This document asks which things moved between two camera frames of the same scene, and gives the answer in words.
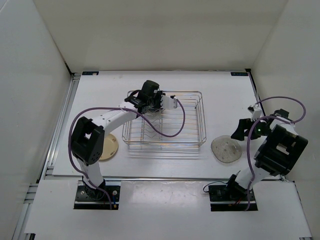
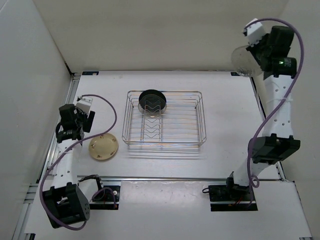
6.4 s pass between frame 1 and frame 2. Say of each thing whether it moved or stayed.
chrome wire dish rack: stayed
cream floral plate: stayed
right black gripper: moved
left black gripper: moved
